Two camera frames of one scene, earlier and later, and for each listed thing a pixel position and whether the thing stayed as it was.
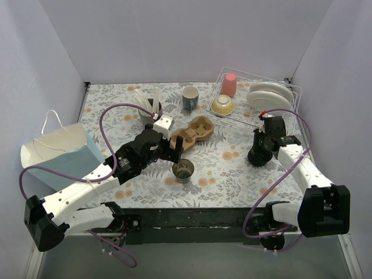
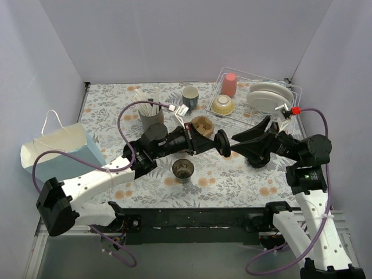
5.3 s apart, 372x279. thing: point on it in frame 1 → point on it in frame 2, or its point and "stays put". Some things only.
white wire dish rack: [246, 97] stays put
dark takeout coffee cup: [183, 171] stays put
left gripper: [168, 149] → [191, 139]
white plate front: [264, 100] stays put
